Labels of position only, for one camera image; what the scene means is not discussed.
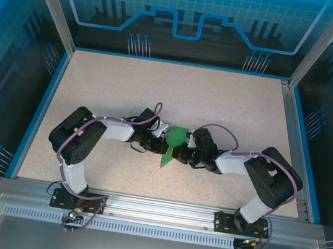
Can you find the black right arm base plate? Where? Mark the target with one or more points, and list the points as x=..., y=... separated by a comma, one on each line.
x=224, y=222

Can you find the blue table edge strip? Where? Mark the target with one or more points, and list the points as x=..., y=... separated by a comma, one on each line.
x=41, y=112

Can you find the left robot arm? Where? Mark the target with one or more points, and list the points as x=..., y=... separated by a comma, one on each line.
x=73, y=142

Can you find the green paper sheet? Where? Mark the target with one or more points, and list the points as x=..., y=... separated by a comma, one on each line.
x=175, y=138

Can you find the narrow aluminium side rail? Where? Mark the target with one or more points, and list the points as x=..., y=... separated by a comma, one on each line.
x=289, y=102

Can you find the wide aluminium frame rail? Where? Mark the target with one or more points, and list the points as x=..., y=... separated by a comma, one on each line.
x=156, y=210

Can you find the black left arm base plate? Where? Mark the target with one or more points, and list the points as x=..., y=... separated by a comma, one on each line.
x=57, y=202

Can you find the aluminium frame post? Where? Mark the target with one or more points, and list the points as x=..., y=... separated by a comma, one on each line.
x=320, y=44
x=52, y=4

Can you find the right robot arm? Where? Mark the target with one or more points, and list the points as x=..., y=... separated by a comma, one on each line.
x=274, y=178

